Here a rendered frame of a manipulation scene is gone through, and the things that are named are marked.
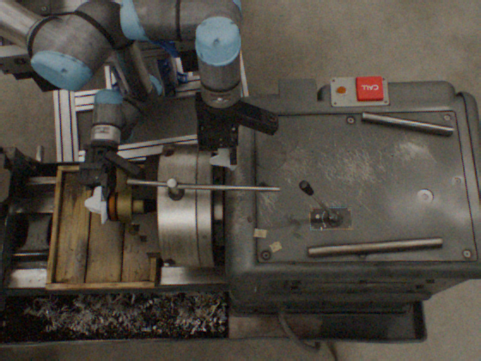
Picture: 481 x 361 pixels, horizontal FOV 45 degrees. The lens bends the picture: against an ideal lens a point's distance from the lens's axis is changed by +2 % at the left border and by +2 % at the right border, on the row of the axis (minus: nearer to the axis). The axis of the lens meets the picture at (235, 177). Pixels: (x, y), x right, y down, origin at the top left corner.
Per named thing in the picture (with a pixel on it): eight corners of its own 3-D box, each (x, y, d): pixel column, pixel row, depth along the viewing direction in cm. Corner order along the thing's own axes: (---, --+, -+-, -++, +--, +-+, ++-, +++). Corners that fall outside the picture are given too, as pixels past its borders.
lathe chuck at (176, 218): (206, 162, 165) (196, 125, 134) (205, 272, 157) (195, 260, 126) (175, 162, 165) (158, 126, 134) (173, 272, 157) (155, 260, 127)
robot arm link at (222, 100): (240, 64, 107) (240, 94, 101) (240, 83, 110) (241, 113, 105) (200, 65, 107) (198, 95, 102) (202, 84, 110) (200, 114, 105)
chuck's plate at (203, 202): (218, 162, 165) (210, 125, 134) (218, 272, 157) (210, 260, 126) (206, 162, 165) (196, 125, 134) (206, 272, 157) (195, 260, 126)
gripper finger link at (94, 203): (84, 223, 145) (88, 188, 148) (108, 223, 144) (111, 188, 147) (81, 220, 142) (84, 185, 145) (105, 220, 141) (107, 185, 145)
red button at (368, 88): (380, 79, 137) (381, 75, 135) (382, 102, 135) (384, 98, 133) (354, 80, 137) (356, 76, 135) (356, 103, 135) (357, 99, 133)
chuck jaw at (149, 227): (176, 211, 142) (173, 256, 136) (179, 220, 146) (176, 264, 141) (132, 212, 142) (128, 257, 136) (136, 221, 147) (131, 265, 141)
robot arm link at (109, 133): (123, 136, 156) (116, 124, 149) (122, 151, 155) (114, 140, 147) (95, 137, 157) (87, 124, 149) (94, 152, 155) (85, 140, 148)
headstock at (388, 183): (427, 139, 173) (477, 74, 136) (448, 301, 157) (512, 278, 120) (229, 143, 174) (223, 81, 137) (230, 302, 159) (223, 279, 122)
